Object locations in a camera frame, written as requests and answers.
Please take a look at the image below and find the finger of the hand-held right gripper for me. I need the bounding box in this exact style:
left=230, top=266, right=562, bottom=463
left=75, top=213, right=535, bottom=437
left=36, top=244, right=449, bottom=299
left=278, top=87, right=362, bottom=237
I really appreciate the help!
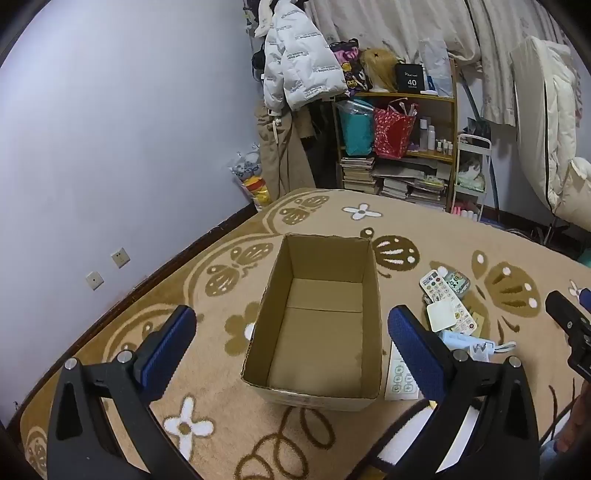
left=546, top=288, right=591, bottom=330

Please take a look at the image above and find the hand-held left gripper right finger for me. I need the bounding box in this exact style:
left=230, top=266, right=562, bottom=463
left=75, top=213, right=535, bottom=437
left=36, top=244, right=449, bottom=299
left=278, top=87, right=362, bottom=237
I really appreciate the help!
left=346, top=305, right=541, bottom=480

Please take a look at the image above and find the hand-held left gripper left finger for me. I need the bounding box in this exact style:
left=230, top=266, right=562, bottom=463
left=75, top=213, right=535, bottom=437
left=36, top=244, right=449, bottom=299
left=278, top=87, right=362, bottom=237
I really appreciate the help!
left=46, top=305, right=204, bottom=480

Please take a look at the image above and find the slim white remote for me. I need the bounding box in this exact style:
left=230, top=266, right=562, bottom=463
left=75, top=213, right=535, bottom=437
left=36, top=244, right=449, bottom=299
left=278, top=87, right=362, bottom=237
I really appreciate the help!
left=384, top=340, right=420, bottom=401

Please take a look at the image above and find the white square charger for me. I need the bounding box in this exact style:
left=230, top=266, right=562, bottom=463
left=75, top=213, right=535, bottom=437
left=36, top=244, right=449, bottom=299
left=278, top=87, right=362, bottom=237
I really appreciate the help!
left=426, top=301, right=459, bottom=332

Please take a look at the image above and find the light blue power bank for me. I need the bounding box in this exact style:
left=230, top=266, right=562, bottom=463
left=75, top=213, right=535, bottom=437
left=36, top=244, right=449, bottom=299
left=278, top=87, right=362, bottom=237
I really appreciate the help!
left=438, top=329, right=491, bottom=357

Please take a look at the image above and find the small cream remote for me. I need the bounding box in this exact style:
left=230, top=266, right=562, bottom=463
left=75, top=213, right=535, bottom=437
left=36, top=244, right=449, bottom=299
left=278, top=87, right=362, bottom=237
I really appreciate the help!
left=452, top=308, right=477, bottom=334

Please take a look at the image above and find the green cartoon case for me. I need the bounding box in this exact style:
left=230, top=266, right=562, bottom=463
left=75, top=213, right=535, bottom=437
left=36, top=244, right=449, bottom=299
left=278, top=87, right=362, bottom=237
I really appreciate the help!
left=444, top=270, right=472, bottom=296

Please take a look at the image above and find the brown cardboard box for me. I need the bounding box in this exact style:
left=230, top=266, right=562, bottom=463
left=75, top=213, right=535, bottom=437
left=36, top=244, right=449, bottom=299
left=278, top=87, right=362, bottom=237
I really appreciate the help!
left=241, top=233, right=384, bottom=413

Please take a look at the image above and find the person's right hand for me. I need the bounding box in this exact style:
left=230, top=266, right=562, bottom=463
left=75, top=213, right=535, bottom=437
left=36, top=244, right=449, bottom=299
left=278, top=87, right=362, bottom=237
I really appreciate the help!
left=555, top=383, right=591, bottom=454

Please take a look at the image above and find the pale green packet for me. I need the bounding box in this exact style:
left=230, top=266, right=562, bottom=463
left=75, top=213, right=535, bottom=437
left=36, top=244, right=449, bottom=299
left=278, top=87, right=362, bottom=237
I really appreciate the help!
left=455, top=171, right=485, bottom=192

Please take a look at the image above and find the stack of books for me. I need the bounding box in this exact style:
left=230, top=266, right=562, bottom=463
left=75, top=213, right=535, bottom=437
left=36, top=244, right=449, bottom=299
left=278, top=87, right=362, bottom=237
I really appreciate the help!
left=341, top=157, right=450, bottom=210

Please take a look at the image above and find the white cart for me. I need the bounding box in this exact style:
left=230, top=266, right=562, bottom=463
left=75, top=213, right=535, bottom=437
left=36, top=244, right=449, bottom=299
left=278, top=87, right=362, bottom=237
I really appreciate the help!
left=450, top=134, right=492, bottom=222

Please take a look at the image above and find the bag of plush toys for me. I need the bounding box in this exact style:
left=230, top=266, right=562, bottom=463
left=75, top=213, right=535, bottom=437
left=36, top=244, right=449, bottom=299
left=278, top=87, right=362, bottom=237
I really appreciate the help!
left=231, top=150, right=273, bottom=213

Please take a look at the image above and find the row of small bottles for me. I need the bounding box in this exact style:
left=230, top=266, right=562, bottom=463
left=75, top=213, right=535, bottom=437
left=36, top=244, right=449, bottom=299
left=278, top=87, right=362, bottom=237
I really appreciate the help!
left=418, top=117, right=455, bottom=155

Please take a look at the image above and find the red patterned bag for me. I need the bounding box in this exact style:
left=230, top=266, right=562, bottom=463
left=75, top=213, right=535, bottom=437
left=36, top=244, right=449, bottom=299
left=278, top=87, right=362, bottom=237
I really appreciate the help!
left=373, top=99, right=419, bottom=160

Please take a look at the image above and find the beige coat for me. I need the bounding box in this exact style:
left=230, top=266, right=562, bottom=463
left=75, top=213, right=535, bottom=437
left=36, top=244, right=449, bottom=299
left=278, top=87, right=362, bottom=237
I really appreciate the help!
left=256, top=104, right=317, bottom=206

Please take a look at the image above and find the teal bag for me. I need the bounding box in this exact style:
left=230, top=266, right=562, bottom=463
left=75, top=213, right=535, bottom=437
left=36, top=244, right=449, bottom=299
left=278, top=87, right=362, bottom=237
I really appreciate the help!
left=337, top=99, right=376, bottom=157

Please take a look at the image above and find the wooden shelf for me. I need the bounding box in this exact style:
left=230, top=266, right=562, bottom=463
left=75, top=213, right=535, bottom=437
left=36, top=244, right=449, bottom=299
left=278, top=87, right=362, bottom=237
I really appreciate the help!
left=332, top=60, right=460, bottom=213

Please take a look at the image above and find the black box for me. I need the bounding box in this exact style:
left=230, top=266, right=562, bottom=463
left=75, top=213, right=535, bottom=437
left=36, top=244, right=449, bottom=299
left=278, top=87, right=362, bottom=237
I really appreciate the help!
left=394, top=62, right=426, bottom=94

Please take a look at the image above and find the white plastic bag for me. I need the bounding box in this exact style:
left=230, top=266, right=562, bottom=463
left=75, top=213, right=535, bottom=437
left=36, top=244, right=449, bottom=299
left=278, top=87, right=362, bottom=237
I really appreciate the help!
left=419, top=38, right=452, bottom=97

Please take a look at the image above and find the blonde wig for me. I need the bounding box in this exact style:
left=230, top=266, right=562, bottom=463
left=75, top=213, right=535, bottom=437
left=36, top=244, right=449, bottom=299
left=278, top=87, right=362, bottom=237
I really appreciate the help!
left=360, top=48, right=398, bottom=92

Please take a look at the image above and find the black printed bag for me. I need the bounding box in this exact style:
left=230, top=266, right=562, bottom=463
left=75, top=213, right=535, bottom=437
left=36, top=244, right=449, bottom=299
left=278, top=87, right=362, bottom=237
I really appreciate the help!
left=329, top=41, right=370, bottom=90

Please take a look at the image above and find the white puffer jacket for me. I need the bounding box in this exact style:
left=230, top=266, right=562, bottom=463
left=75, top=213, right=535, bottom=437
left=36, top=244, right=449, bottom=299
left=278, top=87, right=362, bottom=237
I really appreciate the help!
left=262, top=0, right=348, bottom=112

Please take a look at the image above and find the white patterned curtain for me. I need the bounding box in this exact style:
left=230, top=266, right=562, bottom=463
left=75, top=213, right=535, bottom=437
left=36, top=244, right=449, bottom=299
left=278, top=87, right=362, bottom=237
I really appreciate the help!
left=305, top=0, right=573, bottom=125

